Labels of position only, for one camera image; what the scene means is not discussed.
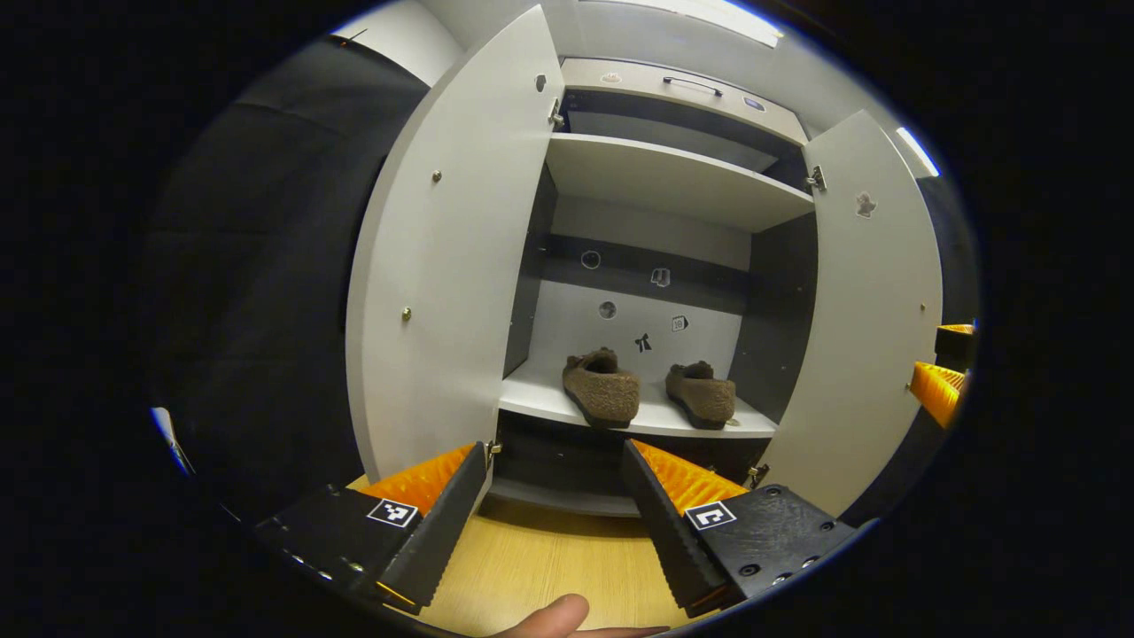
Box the white shoe cabinet door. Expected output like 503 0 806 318
757 109 944 519
346 4 566 484

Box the black backdrop cloth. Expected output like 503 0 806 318
146 35 431 524

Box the white shoe cabinet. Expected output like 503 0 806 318
492 55 820 519

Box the long ceiling light panel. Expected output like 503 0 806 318
580 0 785 47

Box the brown fuzzy shoe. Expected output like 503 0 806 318
562 347 642 431
664 360 738 432

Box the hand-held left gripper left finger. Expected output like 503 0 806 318
255 440 490 614

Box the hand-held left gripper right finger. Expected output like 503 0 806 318
620 437 858 619

